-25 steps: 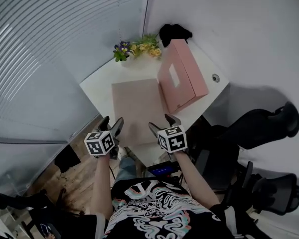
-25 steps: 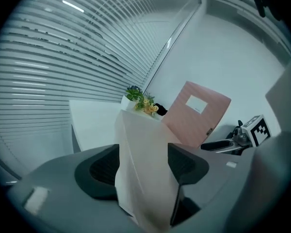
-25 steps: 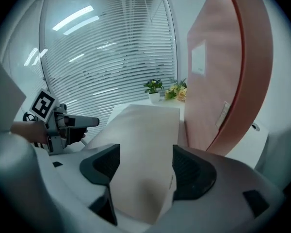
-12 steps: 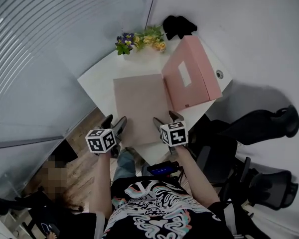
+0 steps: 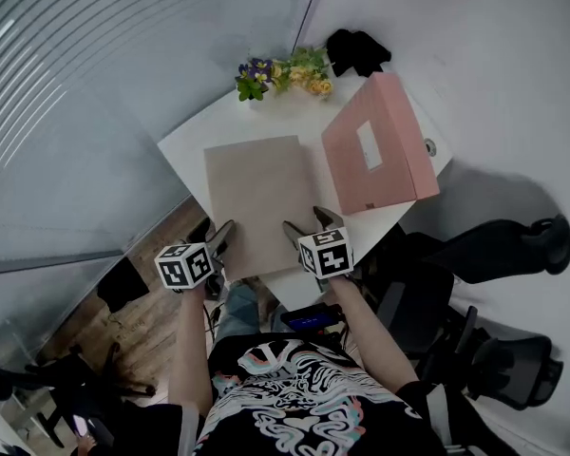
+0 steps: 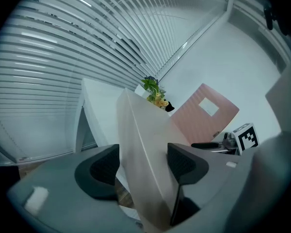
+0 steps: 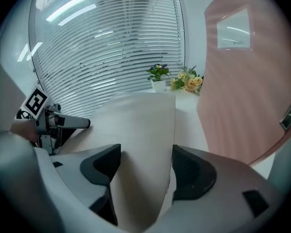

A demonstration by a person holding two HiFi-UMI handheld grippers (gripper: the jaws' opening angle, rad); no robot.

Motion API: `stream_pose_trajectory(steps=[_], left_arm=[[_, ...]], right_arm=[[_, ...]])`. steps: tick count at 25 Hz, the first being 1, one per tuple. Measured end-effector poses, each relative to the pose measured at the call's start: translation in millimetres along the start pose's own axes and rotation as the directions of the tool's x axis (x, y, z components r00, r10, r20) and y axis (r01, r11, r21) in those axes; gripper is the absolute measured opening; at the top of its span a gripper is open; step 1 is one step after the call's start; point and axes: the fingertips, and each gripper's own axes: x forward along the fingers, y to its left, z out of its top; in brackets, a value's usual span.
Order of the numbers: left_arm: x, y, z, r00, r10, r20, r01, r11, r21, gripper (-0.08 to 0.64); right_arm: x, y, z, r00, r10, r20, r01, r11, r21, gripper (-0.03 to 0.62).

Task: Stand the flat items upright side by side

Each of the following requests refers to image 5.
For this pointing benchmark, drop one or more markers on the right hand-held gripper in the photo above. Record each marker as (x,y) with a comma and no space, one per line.
(325,254)

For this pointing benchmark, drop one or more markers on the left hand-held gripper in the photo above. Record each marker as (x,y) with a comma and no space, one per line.
(183,266)

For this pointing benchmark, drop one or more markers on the beige file box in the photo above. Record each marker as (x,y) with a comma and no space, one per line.
(259,197)

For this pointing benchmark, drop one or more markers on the pink file box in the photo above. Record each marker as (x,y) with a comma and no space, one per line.
(389,174)

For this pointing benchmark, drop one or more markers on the person's right forearm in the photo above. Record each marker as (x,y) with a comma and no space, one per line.
(370,340)

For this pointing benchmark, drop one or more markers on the person's left forearm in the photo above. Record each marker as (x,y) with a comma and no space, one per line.
(190,349)

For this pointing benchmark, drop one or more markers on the person's blue jeans leg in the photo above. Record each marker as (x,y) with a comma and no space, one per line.
(240,314)

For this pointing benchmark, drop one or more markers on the black device blue screen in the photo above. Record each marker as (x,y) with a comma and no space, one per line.
(309,320)

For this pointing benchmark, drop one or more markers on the yellow artificial flower bouquet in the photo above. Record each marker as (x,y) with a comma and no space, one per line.
(304,74)

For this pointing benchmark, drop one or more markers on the purple flower potted plant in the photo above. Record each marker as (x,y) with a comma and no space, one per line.
(252,81)

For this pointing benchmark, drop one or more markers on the black mesh office chair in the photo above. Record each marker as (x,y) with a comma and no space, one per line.
(508,368)
(76,383)
(484,250)

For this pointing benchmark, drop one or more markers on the person's black printed shirt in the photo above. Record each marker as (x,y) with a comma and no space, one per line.
(304,406)

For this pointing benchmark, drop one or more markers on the black cloth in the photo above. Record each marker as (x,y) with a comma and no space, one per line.
(356,50)

